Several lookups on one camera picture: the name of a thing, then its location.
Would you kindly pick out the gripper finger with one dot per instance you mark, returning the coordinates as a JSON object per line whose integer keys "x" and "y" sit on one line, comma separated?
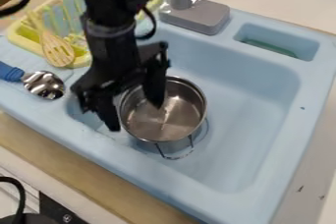
{"x": 107, "y": 110}
{"x": 155, "y": 82}

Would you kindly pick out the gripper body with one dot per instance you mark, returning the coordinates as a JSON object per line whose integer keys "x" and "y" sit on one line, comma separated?
{"x": 117, "y": 70}

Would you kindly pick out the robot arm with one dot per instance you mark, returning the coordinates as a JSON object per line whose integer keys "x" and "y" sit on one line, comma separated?
{"x": 107, "y": 8}

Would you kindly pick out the wooden spatula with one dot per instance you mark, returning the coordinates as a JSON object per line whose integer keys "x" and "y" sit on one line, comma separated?
{"x": 57, "y": 49}

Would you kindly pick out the blue toy sink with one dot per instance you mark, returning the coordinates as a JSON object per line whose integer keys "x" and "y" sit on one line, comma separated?
{"x": 227, "y": 110}

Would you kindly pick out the silver pot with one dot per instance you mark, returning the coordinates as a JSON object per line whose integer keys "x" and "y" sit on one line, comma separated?
{"x": 164, "y": 113}

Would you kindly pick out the yellow dish rack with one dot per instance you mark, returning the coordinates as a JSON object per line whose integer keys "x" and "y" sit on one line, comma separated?
{"x": 52, "y": 25}

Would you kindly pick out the grey tap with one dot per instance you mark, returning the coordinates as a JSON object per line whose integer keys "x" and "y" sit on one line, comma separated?
{"x": 190, "y": 3}

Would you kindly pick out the green sponge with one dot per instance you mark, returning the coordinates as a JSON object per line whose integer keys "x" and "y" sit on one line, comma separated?
{"x": 271, "y": 47}

